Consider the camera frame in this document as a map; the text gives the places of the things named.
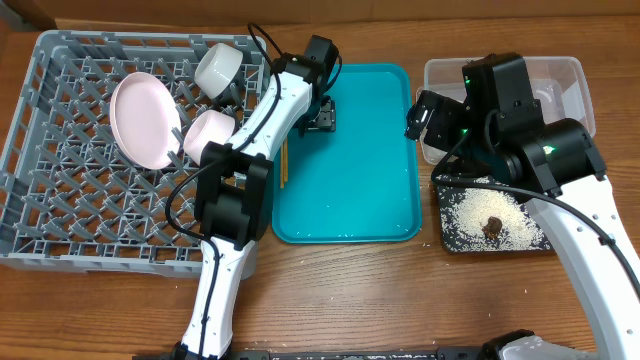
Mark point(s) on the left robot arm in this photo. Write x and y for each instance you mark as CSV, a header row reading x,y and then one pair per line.
x,y
234,197

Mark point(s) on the pink bowl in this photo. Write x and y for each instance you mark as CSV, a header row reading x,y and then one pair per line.
x,y
210,126

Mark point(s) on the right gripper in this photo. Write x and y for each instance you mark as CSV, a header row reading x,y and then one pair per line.
x,y
431,118

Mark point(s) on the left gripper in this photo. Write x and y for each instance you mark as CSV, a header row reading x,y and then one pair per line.
x,y
327,118

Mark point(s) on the brown food scrap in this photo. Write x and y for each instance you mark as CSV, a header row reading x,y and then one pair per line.
x,y
492,228

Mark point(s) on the spilled rice pile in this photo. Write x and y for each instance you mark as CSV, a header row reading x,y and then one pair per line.
x,y
486,221

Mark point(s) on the teal plastic tray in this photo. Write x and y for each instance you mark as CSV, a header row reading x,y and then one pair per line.
x,y
359,183

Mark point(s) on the grey bowl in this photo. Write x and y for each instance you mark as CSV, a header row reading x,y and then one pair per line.
x,y
217,69

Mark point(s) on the wooden chopstick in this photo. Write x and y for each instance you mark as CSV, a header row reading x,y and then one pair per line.
x,y
282,168
285,144

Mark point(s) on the clear plastic bin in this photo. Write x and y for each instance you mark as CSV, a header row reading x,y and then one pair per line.
x,y
558,82

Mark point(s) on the large white plate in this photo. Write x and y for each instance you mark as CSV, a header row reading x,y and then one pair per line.
x,y
142,116

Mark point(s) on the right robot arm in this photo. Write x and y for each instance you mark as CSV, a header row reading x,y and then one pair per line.
x,y
561,176

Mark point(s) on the grey plastic dish rack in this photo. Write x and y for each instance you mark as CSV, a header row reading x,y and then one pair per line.
x,y
71,201

